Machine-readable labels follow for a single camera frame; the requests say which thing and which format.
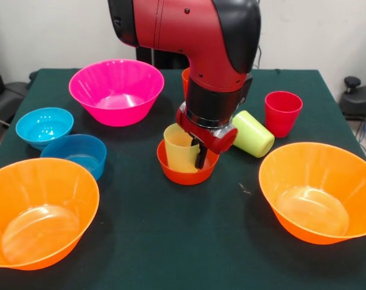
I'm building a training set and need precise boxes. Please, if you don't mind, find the black stand base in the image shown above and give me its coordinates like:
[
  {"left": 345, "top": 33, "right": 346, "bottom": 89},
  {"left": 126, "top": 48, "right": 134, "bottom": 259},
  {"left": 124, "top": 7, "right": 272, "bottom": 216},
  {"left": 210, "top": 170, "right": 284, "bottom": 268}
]
[
  {"left": 0, "top": 81, "right": 29, "bottom": 125},
  {"left": 338, "top": 76, "right": 366, "bottom": 121}
]

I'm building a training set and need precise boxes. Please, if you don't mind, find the green cup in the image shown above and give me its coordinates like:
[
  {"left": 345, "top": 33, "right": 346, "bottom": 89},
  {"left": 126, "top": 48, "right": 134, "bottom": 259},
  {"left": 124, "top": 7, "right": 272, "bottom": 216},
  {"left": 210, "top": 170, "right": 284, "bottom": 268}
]
[{"left": 233, "top": 110, "right": 275, "bottom": 159}]

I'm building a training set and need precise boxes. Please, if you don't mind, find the light blue bowl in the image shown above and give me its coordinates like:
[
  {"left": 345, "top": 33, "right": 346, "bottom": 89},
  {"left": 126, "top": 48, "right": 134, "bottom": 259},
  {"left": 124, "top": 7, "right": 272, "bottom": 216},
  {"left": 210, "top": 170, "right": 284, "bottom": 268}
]
[{"left": 15, "top": 107, "right": 75, "bottom": 151}]

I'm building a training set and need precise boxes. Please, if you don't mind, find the small red bowl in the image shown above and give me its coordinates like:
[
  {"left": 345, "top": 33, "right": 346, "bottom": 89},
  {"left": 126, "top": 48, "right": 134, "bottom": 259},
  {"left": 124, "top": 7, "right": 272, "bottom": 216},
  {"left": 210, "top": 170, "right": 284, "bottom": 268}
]
[{"left": 156, "top": 138, "right": 220, "bottom": 186}]

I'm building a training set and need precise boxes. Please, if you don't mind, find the yellow cup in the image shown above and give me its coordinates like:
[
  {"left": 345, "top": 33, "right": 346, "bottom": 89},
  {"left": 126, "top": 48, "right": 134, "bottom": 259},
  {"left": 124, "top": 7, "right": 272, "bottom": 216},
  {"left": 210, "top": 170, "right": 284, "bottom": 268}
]
[{"left": 163, "top": 123, "right": 201, "bottom": 174}]

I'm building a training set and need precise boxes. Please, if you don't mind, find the orange cup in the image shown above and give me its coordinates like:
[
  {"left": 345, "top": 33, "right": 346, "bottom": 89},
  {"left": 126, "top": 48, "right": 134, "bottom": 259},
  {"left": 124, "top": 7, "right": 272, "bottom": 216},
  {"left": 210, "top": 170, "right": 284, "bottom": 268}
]
[{"left": 181, "top": 68, "right": 191, "bottom": 100}]

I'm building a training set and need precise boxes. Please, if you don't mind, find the red cup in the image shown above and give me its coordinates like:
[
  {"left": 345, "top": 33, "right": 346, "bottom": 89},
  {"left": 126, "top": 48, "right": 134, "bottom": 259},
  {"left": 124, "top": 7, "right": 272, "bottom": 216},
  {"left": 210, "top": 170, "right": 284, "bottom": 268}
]
[{"left": 264, "top": 91, "right": 304, "bottom": 139}]

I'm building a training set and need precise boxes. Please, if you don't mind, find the large pink bowl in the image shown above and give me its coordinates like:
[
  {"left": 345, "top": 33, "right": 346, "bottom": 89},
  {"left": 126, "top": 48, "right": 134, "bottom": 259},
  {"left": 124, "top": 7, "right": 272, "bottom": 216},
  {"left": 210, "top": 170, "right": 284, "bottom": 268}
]
[{"left": 68, "top": 59, "right": 165, "bottom": 127}]

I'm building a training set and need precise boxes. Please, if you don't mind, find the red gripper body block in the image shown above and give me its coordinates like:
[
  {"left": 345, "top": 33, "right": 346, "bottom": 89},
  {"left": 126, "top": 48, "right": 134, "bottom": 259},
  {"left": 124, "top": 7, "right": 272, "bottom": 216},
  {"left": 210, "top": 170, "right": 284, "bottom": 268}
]
[{"left": 175, "top": 107, "right": 239, "bottom": 155}]

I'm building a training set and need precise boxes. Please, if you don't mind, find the dark green tablecloth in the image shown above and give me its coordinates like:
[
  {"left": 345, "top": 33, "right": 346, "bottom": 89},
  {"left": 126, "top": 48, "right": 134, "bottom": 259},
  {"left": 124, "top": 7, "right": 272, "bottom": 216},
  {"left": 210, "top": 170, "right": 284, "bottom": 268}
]
[{"left": 0, "top": 68, "right": 366, "bottom": 290}]

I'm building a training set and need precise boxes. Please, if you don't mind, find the dark blue bowl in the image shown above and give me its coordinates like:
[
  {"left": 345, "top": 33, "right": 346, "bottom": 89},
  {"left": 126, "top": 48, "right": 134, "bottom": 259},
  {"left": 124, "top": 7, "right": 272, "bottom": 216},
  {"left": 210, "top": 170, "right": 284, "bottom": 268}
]
[{"left": 40, "top": 134, "right": 108, "bottom": 182}]

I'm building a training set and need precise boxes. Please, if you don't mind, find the large orange bowl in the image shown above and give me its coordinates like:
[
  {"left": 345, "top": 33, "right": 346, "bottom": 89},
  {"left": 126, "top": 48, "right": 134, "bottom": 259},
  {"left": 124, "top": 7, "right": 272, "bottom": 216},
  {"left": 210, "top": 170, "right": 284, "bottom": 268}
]
[
  {"left": 0, "top": 157, "right": 100, "bottom": 271},
  {"left": 258, "top": 141, "right": 366, "bottom": 245}
]

